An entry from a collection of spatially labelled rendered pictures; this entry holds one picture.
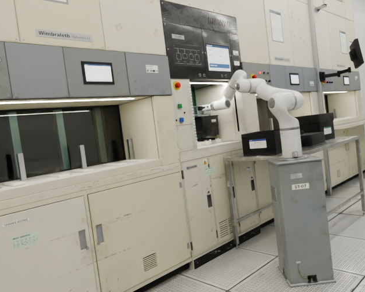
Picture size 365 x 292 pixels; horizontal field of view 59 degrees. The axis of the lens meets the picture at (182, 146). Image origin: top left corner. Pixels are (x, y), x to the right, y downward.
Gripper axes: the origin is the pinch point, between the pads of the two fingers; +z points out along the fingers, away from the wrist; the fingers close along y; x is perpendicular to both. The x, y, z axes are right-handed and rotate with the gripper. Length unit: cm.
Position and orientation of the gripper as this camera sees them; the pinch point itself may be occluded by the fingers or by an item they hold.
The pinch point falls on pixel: (201, 108)
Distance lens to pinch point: 297.5
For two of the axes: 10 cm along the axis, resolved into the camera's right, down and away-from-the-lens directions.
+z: -6.7, 0.5, 7.4
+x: -1.2, -9.9, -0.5
